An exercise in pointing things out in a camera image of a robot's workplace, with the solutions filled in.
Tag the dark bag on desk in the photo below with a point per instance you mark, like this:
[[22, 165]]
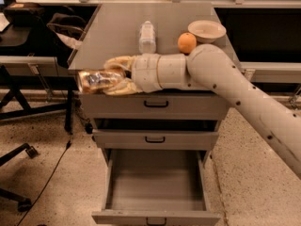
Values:
[[23, 14]]

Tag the grey drawer cabinet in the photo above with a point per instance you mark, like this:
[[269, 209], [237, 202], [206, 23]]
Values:
[[114, 31]]

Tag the grey middle drawer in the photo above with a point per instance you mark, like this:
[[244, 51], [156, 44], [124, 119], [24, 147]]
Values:
[[155, 140]]

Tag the orange drink can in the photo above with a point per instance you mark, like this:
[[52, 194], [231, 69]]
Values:
[[94, 80]]

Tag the grey bottom drawer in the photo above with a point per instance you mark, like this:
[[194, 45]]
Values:
[[155, 188]]

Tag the white bowl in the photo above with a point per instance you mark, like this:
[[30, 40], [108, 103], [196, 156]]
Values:
[[207, 31]]

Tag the orange fruit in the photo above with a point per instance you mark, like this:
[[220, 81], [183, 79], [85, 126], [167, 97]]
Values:
[[187, 42]]

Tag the black desk with legs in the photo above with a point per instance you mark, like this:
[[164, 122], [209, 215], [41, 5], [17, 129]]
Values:
[[29, 61]]

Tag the dark backpack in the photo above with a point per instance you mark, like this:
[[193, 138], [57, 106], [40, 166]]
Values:
[[68, 28]]

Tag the grey drawer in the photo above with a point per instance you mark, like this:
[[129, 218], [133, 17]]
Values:
[[160, 105], [155, 140], [155, 188]]

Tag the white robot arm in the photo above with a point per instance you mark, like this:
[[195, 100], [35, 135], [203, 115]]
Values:
[[209, 67]]

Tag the grey top drawer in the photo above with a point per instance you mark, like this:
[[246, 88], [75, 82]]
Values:
[[160, 105]]

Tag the clear plastic water bottle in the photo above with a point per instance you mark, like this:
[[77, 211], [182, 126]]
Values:
[[147, 38]]

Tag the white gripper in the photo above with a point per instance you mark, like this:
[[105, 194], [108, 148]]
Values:
[[145, 72]]

